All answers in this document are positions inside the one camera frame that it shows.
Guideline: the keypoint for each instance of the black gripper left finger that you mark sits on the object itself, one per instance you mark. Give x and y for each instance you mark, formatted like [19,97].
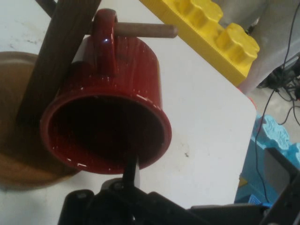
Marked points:
[117,206]

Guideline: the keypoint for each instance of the light blue giant toy block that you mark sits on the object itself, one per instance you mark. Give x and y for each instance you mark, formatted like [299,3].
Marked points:
[274,131]

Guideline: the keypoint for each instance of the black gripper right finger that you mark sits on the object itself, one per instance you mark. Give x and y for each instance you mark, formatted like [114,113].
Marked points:
[280,173]

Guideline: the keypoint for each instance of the red speckled enamel mug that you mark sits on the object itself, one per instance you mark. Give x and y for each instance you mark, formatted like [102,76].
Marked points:
[131,70]

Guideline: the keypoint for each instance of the brown wooden mug tree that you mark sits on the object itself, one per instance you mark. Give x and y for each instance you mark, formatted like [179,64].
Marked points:
[58,47]

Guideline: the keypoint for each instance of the yellow giant toy block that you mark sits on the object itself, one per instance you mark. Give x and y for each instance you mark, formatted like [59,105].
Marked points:
[211,47]

